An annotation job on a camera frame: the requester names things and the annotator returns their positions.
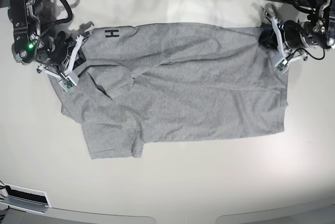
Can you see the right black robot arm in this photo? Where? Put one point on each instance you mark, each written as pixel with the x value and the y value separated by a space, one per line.
pixel 36 38

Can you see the white cable tray box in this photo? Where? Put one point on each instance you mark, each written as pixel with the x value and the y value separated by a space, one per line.
pixel 25 199

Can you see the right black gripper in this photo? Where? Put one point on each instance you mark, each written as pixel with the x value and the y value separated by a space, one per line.
pixel 55 50

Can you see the grey t-shirt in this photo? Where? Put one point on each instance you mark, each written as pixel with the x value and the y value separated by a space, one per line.
pixel 171 83

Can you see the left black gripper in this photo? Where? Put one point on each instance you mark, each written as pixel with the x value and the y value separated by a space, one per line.
pixel 296 35

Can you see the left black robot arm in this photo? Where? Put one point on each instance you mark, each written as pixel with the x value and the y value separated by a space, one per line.
pixel 316 31

